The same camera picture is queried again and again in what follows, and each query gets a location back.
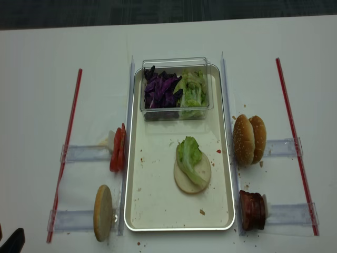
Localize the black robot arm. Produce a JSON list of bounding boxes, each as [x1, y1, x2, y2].
[[0, 228, 25, 253]]

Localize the lettuce leaf on bun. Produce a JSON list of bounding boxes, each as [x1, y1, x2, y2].
[[176, 136, 206, 187]]

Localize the green lettuce pieces in box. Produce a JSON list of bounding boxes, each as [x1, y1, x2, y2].
[[173, 69, 207, 108]]

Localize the white pusher block tomato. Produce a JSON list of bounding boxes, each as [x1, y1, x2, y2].
[[106, 130, 115, 153]]

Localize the remaining tomato slice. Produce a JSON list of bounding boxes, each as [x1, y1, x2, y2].
[[110, 128, 122, 172]]

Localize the dark meat patties stack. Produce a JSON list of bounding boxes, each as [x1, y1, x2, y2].
[[239, 190, 266, 231]]

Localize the purple cabbage pieces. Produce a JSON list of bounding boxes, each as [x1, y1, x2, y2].
[[143, 66, 183, 121]]

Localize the clear plastic salad box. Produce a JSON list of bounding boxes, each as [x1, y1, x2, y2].
[[140, 57, 213, 121]]

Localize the bottom bun slice on tray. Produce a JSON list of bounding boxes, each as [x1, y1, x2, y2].
[[174, 153, 211, 194]]

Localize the sesame bun top front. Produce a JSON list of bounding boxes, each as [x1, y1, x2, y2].
[[233, 114, 255, 166]]

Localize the sesame bun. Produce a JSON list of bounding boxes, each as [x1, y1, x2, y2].
[[249, 115, 266, 164], [233, 114, 255, 166]]

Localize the cream metal tray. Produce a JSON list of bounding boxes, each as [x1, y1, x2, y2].
[[124, 65, 235, 231]]

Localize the sesame bun top rear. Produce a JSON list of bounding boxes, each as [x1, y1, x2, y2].
[[249, 115, 266, 164]]

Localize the upright bun slice left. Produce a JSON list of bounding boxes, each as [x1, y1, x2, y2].
[[93, 184, 113, 242]]

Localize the white pusher block patty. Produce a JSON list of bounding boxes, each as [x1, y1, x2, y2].
[[262, 194, 270, 219]]

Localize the left red tape strip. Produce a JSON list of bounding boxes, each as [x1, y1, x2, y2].
[[46, 69, 83, 244]]

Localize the red tape strip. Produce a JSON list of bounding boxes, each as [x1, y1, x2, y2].
[[275, 57, 320, 237], [46, 69, 83, 244]]

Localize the right red tape strip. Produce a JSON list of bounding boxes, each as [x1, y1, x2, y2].
[[275, 57, 320, 237]]

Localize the clear tomato holder rail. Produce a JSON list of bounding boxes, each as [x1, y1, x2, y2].
[[60, 144, 111, 163]]

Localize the clear sesame bun holder rail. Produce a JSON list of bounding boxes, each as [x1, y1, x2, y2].
[[263, 138, 303, 157]]

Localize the clear bun slice holder rail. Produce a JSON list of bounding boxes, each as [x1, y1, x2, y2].
[[47, 210, 94, 232]]

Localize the clear patty holder rail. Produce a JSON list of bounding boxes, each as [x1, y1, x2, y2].
[[266, 203, 319, 226]]

